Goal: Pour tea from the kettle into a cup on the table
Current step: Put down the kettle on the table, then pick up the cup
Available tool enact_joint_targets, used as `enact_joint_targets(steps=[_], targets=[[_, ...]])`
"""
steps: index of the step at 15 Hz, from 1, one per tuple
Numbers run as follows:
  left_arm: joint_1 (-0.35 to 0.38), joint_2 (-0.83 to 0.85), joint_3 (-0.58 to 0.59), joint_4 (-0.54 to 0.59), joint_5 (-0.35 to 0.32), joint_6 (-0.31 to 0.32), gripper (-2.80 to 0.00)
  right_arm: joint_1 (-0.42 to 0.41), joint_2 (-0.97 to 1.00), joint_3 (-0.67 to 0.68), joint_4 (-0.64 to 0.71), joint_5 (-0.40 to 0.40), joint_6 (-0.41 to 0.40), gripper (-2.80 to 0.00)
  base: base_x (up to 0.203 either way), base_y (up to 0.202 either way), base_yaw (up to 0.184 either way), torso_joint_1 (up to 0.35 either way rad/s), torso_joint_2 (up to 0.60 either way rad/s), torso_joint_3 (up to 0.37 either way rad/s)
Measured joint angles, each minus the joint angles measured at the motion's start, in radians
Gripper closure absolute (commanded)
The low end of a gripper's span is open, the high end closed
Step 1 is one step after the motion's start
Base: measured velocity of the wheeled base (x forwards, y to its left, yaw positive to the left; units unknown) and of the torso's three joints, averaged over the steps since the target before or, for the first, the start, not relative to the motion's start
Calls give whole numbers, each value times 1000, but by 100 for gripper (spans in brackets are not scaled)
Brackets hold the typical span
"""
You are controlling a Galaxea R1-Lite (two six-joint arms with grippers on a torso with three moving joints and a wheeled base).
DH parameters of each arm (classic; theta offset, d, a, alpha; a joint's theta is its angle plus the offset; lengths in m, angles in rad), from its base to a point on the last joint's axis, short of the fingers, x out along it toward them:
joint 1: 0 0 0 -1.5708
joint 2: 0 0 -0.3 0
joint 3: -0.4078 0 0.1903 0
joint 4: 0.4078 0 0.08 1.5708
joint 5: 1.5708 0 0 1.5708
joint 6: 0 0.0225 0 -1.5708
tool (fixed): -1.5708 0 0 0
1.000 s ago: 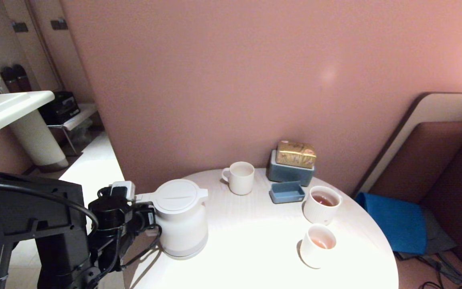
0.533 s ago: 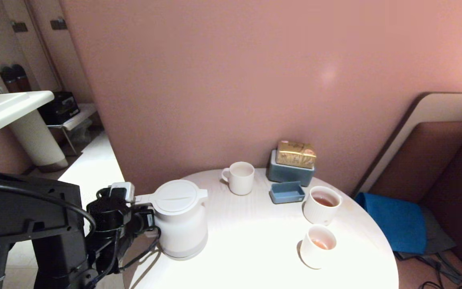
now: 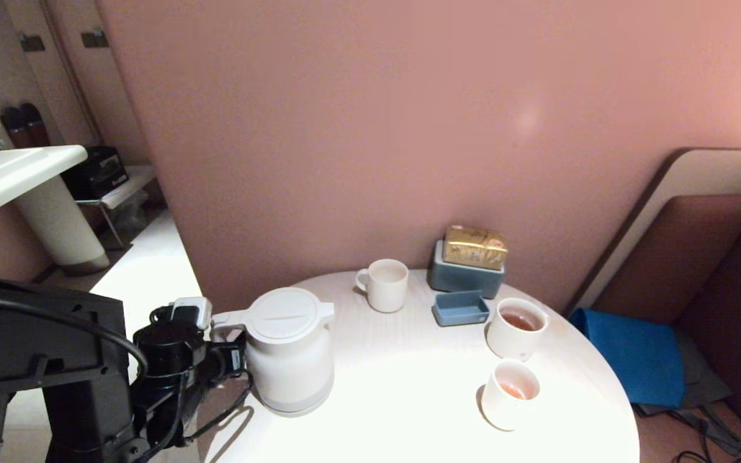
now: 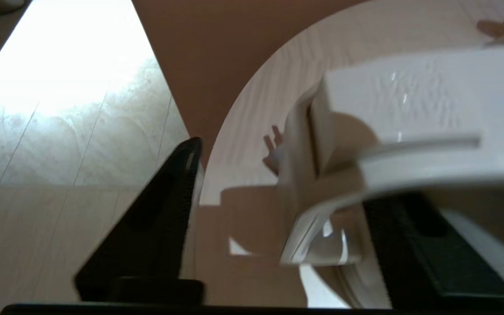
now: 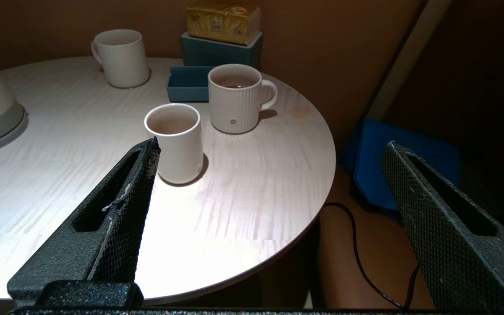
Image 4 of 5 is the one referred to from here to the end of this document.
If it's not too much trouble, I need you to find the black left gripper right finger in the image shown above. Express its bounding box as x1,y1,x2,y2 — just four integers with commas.
361,192,504,311

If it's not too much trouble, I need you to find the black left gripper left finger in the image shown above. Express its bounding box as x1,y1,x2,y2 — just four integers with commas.
73,136,207,305

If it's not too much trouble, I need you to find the white electric kettle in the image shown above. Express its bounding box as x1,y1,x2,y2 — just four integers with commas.
278,44,504,311

